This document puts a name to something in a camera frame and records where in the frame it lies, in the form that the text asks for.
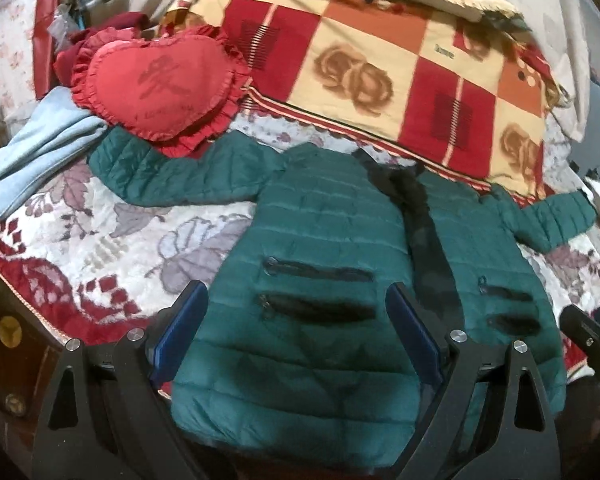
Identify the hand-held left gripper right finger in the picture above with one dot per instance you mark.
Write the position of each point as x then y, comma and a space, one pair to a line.
412, 330

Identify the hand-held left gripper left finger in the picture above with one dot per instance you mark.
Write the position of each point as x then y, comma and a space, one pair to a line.
180, 330

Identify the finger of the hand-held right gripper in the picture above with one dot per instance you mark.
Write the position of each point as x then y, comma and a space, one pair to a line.
592, 345

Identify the green puffer jacket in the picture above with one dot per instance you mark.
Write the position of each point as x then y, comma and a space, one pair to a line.
320, 230

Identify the white red floral blanket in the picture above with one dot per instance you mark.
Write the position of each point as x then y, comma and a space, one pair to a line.
105, 260

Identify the light blue folded cloth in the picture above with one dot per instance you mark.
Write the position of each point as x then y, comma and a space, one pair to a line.
35, 150

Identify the red heart-shaped frilled pillow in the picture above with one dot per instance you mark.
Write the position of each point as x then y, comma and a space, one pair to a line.
155, 85

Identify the red cream checkered rose quilt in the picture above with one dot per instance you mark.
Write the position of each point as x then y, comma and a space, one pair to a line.
380, 65

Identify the dark red garment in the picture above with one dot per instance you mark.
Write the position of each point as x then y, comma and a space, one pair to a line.
115, 25

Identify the pink floral sheet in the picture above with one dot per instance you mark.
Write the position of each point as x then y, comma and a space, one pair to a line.
7, 50

